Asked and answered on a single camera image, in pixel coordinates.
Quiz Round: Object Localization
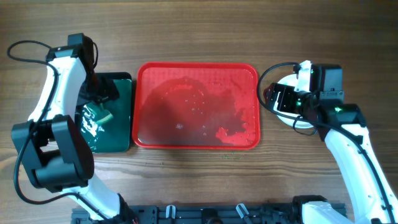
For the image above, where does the white plate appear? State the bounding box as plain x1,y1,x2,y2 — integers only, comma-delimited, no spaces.
273,73,317,130

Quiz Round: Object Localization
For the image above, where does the green sponge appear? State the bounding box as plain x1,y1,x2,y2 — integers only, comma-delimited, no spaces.
83,103,113,125

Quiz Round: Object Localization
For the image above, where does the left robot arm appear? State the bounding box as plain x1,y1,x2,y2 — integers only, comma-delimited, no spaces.
11,33,137,223

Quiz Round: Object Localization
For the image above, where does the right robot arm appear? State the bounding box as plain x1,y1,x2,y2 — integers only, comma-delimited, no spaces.
256,60,397,223

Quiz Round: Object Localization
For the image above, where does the black tray with green water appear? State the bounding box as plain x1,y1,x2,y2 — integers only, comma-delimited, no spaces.
75,72,134,154

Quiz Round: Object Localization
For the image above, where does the red plastic tray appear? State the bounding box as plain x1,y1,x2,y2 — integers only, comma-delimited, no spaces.
132,62,261,151

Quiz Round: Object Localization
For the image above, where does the right black cable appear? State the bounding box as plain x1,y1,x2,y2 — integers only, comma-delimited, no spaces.
256,61,396,224

